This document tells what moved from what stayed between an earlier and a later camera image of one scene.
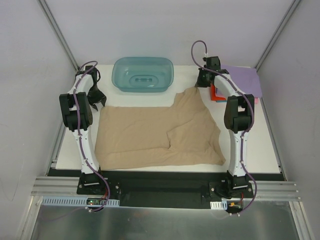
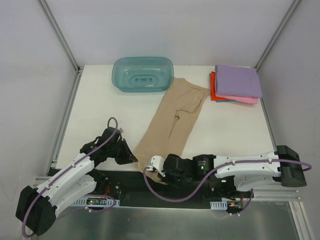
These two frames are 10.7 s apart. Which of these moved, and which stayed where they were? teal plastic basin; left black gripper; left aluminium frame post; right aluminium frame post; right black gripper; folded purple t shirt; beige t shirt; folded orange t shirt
Moved: beige t shirt; right black gripper; left black gripper
Stayed: folded purple t shirt; left aluminium frame post; folded orange t shirt; teal plastic basin; right aluminium frame post
